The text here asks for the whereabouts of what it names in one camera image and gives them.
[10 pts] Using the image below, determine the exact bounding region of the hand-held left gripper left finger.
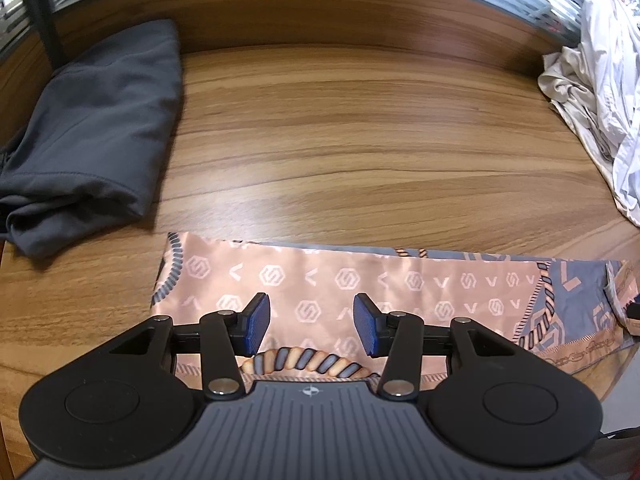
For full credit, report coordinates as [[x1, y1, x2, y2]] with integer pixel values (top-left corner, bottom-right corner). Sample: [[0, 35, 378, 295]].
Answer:
[[107, 292, 272, 401]]

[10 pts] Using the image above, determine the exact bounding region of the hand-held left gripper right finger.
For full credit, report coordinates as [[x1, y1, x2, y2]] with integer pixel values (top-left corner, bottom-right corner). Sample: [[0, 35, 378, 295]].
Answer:
[[352, 294, 521, 401]]

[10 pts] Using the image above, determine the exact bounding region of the pink grey patterned scarf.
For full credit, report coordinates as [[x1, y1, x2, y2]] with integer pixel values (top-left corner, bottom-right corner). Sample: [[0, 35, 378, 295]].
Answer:
[[150, 232, 640, 393]]

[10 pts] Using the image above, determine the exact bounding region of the beige crumpled garment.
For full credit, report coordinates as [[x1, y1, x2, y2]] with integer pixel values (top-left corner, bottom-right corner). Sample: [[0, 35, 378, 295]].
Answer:
[[537, 47, 640, 211]]

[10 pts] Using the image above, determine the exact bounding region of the dark grey folded garment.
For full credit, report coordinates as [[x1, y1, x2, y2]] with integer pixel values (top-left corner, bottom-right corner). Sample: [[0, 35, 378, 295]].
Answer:
[[0, 19, 184, 260]]

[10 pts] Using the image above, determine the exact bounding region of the white crumpled shirt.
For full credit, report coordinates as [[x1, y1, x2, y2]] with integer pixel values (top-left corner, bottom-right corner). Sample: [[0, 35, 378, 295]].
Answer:
[[575, 0, 640, 227]]

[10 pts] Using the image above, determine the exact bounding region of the black metal post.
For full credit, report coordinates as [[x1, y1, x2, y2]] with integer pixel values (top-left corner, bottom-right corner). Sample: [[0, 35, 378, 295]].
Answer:
[[17, 0, 65, 72]]

